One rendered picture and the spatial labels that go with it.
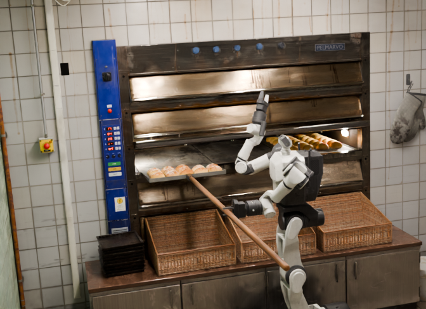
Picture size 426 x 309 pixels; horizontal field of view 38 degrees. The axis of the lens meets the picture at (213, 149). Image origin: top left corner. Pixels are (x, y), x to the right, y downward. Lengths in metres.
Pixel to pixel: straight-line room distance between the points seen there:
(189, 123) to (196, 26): 0.69
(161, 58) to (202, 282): 1.59
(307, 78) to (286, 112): 0.30
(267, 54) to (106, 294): 2.06
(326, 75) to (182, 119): 1.16
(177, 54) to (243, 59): 0.49
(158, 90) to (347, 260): 1.82
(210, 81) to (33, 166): 1.39
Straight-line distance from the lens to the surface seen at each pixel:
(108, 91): 4.41
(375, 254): 4.70
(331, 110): 4.88
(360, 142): 5.07
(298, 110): 4.79
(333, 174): 4.99
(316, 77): 4.81
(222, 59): 4.58
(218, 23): 4.55
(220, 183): 4.70
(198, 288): 4.30
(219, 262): 4.32
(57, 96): 4.41
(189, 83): 4.52
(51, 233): 4.63
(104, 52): 4.39
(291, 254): 4.00
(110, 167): 4.49
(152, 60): 4.47
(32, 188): 4.54
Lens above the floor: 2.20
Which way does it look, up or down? 11 degrees down
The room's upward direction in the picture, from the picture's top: 3 degrees counter-clockwise
